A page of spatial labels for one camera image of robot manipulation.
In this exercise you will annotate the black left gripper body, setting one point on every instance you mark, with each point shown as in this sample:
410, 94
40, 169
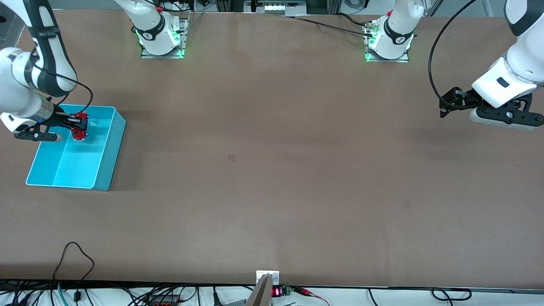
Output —
464, 98

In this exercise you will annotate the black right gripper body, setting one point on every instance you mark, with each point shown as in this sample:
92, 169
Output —
60, 120

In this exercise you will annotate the red beetle toy car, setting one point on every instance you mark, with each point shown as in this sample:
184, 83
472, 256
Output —
80, 136

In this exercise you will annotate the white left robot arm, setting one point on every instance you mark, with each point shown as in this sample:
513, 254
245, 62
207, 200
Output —
527, 59

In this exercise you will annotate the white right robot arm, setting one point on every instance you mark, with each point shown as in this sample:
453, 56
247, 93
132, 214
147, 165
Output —
17, 93

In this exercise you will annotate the blue plastic storage box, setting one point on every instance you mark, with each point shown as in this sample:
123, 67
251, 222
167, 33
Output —
76, 165

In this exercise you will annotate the black orange power strip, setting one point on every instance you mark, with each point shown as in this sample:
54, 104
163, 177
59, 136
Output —
163, 302

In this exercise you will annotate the lit background equipment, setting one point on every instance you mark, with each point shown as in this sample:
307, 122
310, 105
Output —
276, 6

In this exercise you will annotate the red digit display module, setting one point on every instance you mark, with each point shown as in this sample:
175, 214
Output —
277, 292

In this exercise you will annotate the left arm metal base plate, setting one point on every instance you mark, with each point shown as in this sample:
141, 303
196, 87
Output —
403, 58

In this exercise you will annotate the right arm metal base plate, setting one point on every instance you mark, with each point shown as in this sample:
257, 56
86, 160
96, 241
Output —
183, 38

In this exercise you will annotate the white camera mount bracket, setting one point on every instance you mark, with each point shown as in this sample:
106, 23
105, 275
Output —
260, 275

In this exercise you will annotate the aluminium camera mount bar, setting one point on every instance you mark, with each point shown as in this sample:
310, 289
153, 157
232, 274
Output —
261, 295

